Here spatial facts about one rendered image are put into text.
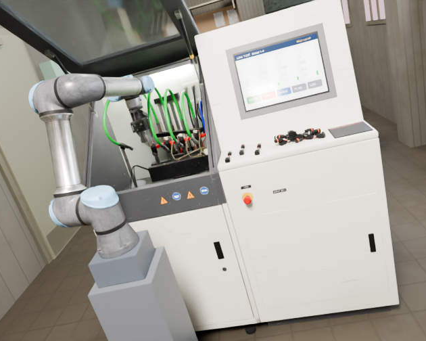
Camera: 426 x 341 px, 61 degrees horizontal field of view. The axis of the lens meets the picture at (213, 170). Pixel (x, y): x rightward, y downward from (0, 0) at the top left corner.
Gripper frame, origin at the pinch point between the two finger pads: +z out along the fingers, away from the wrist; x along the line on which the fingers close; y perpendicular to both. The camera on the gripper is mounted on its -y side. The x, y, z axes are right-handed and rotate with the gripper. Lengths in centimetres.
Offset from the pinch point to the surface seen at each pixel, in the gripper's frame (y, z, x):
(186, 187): 21.8, 19.3, 18.7
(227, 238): 22, 50, 30
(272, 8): -486, -67, 101
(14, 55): -180, -80, -170
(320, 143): 21, 13, 81
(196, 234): 22, 45, 16
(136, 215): 21.8, 28.4, -10.0
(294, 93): -4, -7, 76
